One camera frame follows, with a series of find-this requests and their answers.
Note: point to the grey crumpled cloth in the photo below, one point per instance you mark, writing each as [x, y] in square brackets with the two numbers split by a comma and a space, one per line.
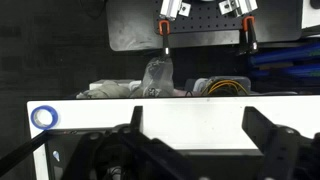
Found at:
[110, 90]

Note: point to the grey metal base plate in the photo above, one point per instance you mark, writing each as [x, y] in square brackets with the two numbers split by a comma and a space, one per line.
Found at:
[133, 30]

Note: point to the clear plastic bag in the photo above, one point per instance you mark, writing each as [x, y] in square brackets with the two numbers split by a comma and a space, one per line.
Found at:
[160, 76]

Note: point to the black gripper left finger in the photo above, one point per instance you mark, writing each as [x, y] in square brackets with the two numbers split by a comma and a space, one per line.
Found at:
[137, 116]

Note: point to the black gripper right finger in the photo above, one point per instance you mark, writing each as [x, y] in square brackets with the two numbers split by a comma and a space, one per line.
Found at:
[253, 121]

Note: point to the blue tape roll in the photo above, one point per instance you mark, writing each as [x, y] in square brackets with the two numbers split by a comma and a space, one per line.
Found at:
[33, 117]

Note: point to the black perforated breadboard plate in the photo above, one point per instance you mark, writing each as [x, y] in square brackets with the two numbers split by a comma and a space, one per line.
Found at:
[203, 20]

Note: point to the clear plastic storage bin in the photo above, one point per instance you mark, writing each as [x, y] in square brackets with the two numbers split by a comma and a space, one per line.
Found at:
[193, 85]

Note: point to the blue storage bin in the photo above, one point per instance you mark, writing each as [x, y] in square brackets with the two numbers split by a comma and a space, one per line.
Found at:
[286, 55]
[300, 70]

